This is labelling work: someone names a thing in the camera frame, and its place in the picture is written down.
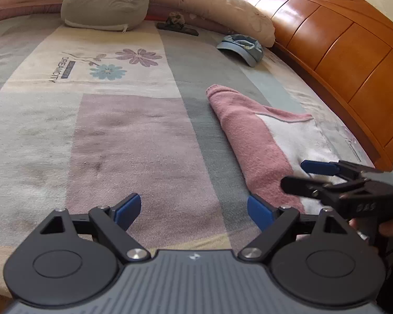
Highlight pink and white knit sweater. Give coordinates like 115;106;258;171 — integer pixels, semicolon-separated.
206;85;338;215

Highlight person's right hand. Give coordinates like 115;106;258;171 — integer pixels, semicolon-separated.
349;219;393;239

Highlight wooden headboard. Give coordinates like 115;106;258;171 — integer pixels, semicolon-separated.
245;0;393;170

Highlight blue baseball cap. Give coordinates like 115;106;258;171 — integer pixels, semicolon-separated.
216;34;264;67

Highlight black hair clip with flower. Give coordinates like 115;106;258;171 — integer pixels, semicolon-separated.
156;12;199;36

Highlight grey cat face cushion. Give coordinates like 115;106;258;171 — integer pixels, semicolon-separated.
61;0;150;32

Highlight floral cream rolled quilt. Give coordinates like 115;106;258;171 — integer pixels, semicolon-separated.
0;0;275;48

